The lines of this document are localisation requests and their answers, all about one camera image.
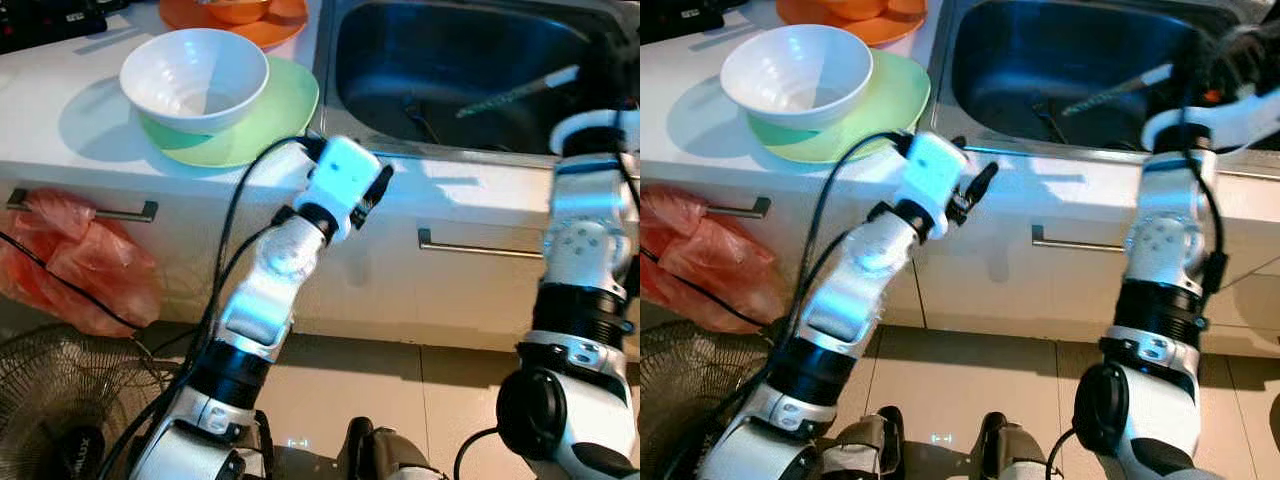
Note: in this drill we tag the green plate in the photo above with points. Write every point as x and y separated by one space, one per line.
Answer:
280 110
890 105

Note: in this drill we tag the white ceramic bowl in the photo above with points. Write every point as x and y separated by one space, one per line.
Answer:
190 80
790 75

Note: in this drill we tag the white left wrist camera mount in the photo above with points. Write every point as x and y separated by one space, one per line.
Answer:
340 180
932 175

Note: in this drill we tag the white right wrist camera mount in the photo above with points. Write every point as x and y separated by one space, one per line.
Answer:
590 120
1240 110

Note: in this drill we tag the steel kitchen sink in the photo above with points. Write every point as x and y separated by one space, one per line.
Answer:
420 60
1020 60

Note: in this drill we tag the red plastic bag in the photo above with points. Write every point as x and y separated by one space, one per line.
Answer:
90 240
700 240

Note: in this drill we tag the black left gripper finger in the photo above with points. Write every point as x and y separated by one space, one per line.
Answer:
982 183
380 185

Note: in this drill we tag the grey robot right leg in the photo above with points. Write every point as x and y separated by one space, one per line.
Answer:
385 455
1010 450

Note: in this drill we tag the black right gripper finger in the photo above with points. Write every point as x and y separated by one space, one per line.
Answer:
612 48
1195 58
1250 42

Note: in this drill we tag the white kitchen cabinet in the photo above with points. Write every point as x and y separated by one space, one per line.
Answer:
450 290
1000 290

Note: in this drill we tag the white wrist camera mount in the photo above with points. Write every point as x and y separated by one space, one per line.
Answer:
932 175
1240 110
340 180
590 120

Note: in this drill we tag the black power strip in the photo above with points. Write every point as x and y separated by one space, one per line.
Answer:
50 25
675 15

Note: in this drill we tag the orange bowl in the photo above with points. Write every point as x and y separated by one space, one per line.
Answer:
235 10
855 8

